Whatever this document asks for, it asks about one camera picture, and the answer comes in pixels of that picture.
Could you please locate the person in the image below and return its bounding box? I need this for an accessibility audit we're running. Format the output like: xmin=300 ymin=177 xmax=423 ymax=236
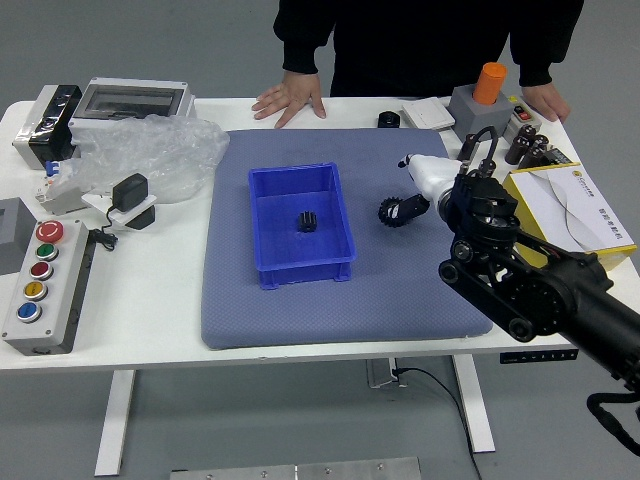
xmin=272 ymin=0 xmax=585 ymax=99

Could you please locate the clear plastic bag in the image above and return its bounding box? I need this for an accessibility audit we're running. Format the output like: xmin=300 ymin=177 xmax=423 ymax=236
xmin=47 ymin=113 xmax=231 ymax=206

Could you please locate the orange cylinder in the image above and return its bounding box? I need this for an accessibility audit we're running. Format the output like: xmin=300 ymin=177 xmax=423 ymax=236
xmin=472 ymin=61 xmax=508 ymax=106

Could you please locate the white table leg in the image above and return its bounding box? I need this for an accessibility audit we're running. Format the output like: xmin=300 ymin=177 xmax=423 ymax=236
xmin=452 ymin=354 xmax=496 ymax=455
xmin=93 ymin=369 xmax=137 ymax=477

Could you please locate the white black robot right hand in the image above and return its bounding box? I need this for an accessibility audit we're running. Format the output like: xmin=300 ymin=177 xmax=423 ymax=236
xmin=397 ymin=152 xmax=461 ymax=224

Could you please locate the white blue circuit breaker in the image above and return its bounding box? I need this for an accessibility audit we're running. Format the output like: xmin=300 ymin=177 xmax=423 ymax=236
xmin=34 ymin=159 xmax=89 ymax=217

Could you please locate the black adapter cord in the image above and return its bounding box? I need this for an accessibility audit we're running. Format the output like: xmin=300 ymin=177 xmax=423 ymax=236
xmin=88 ymin=207 xmax=121 ymax=251

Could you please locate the black under-table cable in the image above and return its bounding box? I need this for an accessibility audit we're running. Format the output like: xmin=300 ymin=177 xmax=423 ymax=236
xmin=392 ymin=367 xmax=484 ymax=480

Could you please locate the white distribution box clear lid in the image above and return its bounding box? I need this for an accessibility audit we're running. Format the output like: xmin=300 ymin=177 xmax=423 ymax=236
xmin=68 ymin=77 xmax=196 ymax=146

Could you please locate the grey red-button switch box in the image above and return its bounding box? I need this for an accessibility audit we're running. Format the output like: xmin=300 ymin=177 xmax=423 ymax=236
xmin=502 ymin=97 xmax=544 ymax=146

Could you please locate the grey block holder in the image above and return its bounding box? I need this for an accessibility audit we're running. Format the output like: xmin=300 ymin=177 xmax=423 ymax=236
xmin=447 ymin=84 xmax=516 ymax=143

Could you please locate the grey five-button control box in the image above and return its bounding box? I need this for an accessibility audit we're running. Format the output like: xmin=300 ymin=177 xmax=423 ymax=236
xmin=1 ymin=218 xmax=91 ymax=357

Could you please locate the grey black junction box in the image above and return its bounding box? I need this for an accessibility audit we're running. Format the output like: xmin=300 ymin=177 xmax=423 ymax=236
xmin=12 ymin=83 xmax=84 ymax=171

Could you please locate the grey metal plate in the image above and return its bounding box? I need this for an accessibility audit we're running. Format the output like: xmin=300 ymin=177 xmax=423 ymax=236
xmin=169 ymin=456 xmax=422 ymax=480

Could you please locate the blue-grey mat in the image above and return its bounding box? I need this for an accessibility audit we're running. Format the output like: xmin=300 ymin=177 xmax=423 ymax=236
xmin=200 ymin=127 xmax=494 ymax=350

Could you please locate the small black labelled component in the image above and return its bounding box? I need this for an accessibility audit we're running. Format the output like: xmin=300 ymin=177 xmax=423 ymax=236
xmin=542 ymin=144 xmax=574 ymax=167

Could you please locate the black table control panel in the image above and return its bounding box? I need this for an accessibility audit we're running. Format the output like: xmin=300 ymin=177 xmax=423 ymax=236
xmin=499 ymin=349 xmax=580 ymax=365

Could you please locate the grey square box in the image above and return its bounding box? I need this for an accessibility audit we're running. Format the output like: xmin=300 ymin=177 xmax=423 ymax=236
xmin=0 ymin=197 xmax=37 ymax=277

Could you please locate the blue plastic box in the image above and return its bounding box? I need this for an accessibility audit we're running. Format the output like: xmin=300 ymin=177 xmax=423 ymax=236
xmin=248 ymin=161 xmax=358 ymax=292

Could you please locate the grey under-table box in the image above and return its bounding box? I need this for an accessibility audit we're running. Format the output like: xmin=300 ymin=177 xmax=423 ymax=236
xmin=364 ymin=358 xmax=401 ymax=390

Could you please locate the big black gear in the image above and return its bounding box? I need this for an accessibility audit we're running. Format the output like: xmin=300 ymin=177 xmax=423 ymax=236
xmin=377 ymin=197 xmax=409 ymax=229

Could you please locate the person's left hand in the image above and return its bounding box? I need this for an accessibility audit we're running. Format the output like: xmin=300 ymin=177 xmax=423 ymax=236
xmin=521 ymin=82 xmax=572 ymax=125

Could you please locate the white wall switch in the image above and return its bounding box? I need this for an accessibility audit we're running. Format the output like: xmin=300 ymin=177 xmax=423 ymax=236
xmin=401 ymin=98 xmax=457 ymax=132

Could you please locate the yellow white carton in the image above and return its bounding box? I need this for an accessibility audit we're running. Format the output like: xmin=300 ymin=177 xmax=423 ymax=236
xmin=502 ymin=162 xmax=639 ymax=271

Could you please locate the black power adapter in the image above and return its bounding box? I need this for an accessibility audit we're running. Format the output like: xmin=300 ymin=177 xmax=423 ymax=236
xmin=112 ymin=172 xmax=150 ymax=214

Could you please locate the dark cylindrical capacitor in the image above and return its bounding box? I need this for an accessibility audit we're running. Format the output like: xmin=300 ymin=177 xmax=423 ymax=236
xmin=457 ymin=133 xmax=480 ymax=162
xmin=517 ymin=133 xmax=550 ymax=170
xmin=504 ymin=124 xmax=537 ymax=166

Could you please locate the person's right hand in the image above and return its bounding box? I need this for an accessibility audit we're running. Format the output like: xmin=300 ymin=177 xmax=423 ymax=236
xmin=251 ymin=72 xmax=327 ymax=130

